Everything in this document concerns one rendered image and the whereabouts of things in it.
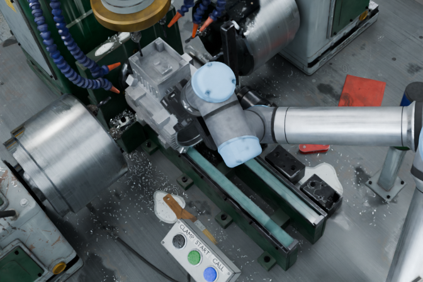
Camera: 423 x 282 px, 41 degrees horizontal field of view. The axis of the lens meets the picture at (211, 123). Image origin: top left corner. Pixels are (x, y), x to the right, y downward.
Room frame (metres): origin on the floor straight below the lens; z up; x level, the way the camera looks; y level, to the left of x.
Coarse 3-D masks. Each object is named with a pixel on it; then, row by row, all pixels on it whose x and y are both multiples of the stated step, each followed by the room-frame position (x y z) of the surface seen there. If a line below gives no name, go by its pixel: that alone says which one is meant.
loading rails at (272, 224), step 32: (192, 160) 0.75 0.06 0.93; (256, 160) 0.73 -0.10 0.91; (224, 192) 0.64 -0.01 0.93; (256, 192) 0.69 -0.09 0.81; (288, 192) 0.62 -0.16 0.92; (224, 224) 0.60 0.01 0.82; (256, 224) 0.54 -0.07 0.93; (288, 224) 0.58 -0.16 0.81; (320, 224) 0.53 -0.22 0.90; (288, 256) 0.46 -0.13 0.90
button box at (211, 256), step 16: (176, 224) 0.51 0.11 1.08; (192, 224) 0.51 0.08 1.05; (192, 240) 0.46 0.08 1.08; (208, 240) 0.47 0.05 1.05; (176, 256) 0.45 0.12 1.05; (208, 256) 0.42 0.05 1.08; (224, 256) 0.43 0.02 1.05; (192, 272) 0.41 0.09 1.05; (224, 272) 0.39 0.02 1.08; (240, 272) 0.39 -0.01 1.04
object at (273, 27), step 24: (216, 0) 1.07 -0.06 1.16; (240, 0) 1.06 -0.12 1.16; (264, 0) 1.06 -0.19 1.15; (288, 0) 1.08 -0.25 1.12; (216, 24) 1.05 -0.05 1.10; (240, 24) 1.00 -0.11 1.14; (264, 24) 1.01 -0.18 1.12; (288, 24) 1.03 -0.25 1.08; (216, 48) 1.06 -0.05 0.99; (240, 48) 0.97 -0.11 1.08; (264, 48) 0.97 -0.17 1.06; (240, 72) 0.98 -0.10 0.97
